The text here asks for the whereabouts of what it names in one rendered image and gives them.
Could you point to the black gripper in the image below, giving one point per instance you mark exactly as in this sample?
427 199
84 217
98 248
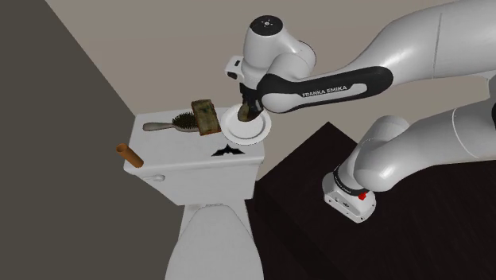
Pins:
246 95

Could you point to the dark brown object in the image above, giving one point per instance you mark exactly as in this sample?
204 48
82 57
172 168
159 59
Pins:
245 113

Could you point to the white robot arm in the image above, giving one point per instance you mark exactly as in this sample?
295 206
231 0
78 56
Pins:
407 50

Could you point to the white round plate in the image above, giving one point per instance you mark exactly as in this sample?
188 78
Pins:
248 128

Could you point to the brown green box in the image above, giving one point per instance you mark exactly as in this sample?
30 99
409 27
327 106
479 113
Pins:
205 117

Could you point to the black bat shaped figure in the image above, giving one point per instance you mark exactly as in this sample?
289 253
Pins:
227 151

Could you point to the grey hairbrush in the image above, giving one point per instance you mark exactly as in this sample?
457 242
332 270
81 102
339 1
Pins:
174 124

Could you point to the white toilet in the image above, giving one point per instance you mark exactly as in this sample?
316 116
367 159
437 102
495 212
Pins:
193 170

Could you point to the brown cardboard tube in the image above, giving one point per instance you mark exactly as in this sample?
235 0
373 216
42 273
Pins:
130 155

